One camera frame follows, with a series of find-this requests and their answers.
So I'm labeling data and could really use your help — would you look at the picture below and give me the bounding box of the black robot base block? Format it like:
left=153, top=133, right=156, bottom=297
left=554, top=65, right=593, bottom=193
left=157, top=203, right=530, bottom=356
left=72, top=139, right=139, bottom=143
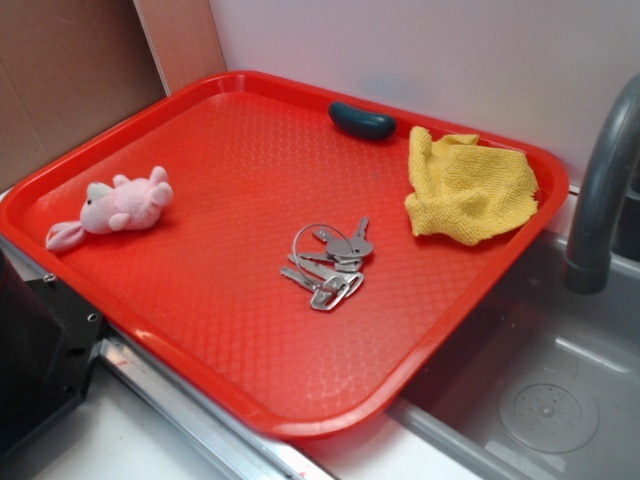
left=1, top=255, right=105, bottom=460

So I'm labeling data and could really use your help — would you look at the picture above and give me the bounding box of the red plastic tray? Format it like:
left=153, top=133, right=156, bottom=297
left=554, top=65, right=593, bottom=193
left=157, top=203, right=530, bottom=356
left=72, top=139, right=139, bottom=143
left=1, top=72, right=569, bottom=439

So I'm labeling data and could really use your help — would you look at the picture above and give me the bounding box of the silver key bunch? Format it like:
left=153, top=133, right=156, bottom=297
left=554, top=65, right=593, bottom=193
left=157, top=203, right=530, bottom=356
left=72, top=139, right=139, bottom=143
left=279, top=216, right=374, bottom=312

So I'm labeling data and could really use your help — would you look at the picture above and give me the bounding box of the dark teal bean-shaped object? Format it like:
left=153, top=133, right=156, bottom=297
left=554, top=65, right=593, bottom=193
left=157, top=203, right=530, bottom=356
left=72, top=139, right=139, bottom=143
left=328, top=101, right=397, bottom=141

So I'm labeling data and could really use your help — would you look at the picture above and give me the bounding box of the yellow microfiber cloth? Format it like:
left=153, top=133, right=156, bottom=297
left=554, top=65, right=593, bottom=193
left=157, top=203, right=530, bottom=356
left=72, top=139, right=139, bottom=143
left=404, top=126, right=539, bottom=246

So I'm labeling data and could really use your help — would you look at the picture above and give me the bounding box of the pink plush toy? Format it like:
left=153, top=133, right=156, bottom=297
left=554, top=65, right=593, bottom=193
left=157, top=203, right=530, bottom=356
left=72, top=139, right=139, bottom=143
left=45, top=166, right=174, bottom=252

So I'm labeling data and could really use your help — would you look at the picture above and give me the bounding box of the grey plastic sink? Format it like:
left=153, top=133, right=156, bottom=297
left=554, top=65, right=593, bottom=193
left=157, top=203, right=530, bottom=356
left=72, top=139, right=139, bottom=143
left=389, top=234, right=639, bottom=479

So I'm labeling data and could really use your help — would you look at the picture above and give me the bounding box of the grey faucet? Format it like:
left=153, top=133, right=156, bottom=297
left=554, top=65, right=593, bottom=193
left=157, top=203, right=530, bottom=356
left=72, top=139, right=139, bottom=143
left=563, top=76, right=639, bottom=295

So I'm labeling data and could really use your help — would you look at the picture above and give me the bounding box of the brown cardboard panel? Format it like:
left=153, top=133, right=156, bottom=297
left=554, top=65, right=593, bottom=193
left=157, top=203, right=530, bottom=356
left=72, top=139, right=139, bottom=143
left=1, top=1, right=165, bottom=190

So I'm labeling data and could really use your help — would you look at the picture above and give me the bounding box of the silver metal rail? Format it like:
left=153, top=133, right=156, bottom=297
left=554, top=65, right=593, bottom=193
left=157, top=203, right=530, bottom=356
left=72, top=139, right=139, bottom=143
left=99, top=335, right=326, bottom=479

